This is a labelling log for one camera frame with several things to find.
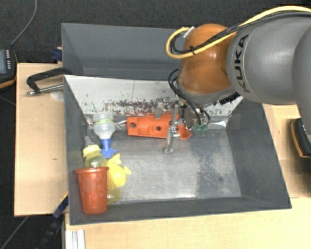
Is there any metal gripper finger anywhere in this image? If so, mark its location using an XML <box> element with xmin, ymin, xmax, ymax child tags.
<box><xmin>154</xmin><ymin>98</ymin><xmax>172</xmax><ymax>120</ymax></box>
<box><xmin>162</xmin><ymin>104</ymin><xmax>181</xmax><ymax>154</ymax></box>

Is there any orange flat block with holes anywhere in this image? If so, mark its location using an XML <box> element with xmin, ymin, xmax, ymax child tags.
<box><xmin>126</xmin><ymin>114</ymin><xmax>192</xmax><ymax>141</ymax></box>

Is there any grey metal bin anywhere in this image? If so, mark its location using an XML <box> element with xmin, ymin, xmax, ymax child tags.
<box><xmin>61</xmin><ymin>22</ymin><xmax>292</xmax><ymax>226</ymax></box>

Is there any clear plastic bottle blue cap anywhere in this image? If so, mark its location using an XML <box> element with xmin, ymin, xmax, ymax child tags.
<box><xmin>92</xmin><ymin>111</ymin><xmax>120</xmax><ymax>159</ymax></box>

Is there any yellow plastic toy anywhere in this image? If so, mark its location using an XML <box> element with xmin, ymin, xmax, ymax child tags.
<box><xmin>106</xmin><ymin>153</ymin><xmax>132</xmax><ymax>205</ymax></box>

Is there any yellow baby bottle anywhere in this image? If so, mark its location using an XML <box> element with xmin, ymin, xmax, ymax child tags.
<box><xmin>82</xmin><ymin>135</ymin><xmax>108</xmax><ymax>169</ymax></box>

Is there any orange plastic cup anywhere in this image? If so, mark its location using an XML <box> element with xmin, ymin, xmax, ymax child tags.
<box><xmin>74</xmin><ymin>166</ymin><xmax>110</xmax><ymax>215</ymax></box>

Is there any pale flat board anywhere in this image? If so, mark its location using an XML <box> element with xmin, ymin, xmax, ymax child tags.
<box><xmin>13</xmin><ymin>62</ymin><xmax>69</xmax><ymax>217</ymax></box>

